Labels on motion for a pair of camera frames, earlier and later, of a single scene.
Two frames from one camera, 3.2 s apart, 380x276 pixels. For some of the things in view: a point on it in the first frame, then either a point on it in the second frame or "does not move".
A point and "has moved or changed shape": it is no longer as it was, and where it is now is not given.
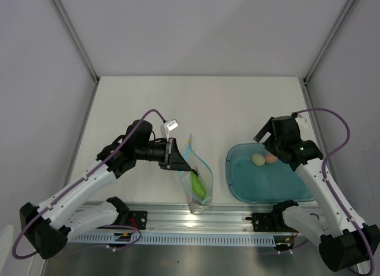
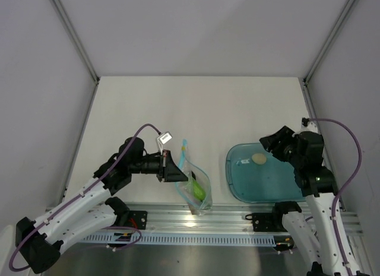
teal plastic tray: [275, 182] does not move
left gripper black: [174, 160] → [167, 170]
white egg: [258, 159] does not move
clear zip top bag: [198, 181] has moved or changed shape
